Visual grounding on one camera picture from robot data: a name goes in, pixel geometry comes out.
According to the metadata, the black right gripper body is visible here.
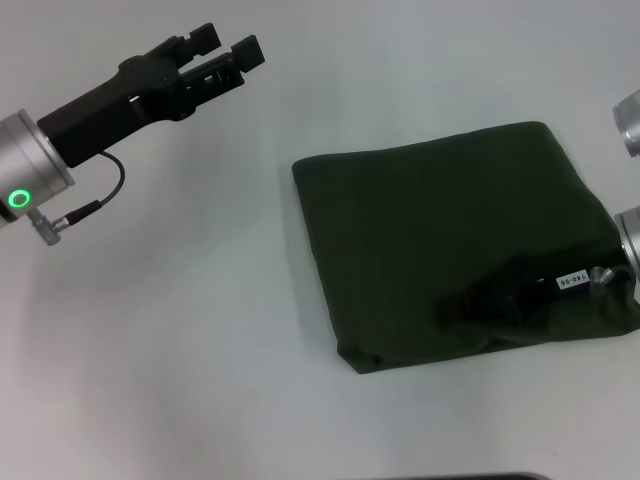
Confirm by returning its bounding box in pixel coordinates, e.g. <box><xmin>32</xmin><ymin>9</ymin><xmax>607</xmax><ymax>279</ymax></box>
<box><xmin>492</xmin><ymin>254</ymin><xmax>626</xmax><ymax>324</ymax></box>

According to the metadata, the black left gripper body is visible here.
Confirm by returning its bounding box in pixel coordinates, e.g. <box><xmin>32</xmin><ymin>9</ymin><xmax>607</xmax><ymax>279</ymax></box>
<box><xmin>37</xmin><ymin>52</ymin><xmax>198</xmax><ymax>169</ymax></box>

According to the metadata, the dark green printed T-shirt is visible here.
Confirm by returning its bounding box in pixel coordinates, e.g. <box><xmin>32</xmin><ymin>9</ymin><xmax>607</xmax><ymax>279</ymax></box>
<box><xmin>290</xmin><ymin>119</ymin><xmax>640</xmax><ymax>375</ymax></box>

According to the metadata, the silver right cable connector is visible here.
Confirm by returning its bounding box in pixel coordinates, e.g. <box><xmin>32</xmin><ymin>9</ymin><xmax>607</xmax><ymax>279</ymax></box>
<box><xmin>589</xmin><ymin>264</ymin><xmax>632</xmax><ymax>297</ymax></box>

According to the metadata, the silver cable connector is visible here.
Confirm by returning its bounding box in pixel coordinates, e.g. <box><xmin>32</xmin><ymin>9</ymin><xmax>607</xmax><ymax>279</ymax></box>
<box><xmin>30</xmin><ymin>208</ymin><xmax>72</xmax><ymax>247</ymax></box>
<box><xmin>589</xmin><ymin>264</ymin><xmax>632</xmax><ymax>297</ymax></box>

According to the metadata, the silver left cable connector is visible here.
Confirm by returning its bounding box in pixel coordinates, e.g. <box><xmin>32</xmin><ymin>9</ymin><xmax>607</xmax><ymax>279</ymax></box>
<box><xmin>30</xmin><ymin>208</ymin><xmax>72</xmax><ymax>247</ymax></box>

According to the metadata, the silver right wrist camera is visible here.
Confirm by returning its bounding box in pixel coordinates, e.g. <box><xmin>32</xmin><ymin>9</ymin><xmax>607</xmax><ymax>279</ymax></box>
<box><xmin>612</xmin><ymin>88</ymin><xmax>640</xmax><ymax>157</ymax></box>

